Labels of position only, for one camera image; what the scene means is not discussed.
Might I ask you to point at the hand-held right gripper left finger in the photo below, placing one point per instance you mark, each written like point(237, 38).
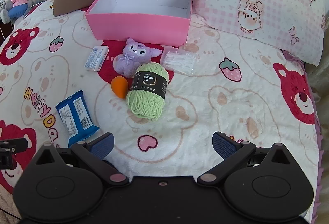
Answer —
point(102, 146)

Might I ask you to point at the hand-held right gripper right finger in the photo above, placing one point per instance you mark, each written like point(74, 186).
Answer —
point(223, 146)

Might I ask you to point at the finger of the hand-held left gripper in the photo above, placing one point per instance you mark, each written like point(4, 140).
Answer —
point(14, 145)
point(5, 162)

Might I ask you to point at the blue snack packet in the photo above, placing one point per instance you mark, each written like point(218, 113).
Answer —
point(75, 116)

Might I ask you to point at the green yarn ball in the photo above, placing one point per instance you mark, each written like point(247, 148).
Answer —
point(144, 103)

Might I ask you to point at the orange makeup sponge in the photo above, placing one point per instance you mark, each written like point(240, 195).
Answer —
point(118, 86)

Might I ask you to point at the white tissue pack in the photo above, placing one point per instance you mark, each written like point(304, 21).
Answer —
point(96, 58)

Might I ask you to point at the purple plush toy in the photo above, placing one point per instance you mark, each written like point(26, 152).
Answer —
point(133, 57)

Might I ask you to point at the clear floss pick box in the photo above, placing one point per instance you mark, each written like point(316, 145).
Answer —
point(180, 61)

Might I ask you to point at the pink cardboard box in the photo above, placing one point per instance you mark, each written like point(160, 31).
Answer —
point(138, 27)

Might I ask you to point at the bear printed blanket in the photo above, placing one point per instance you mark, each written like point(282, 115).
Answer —
point(218, 111)

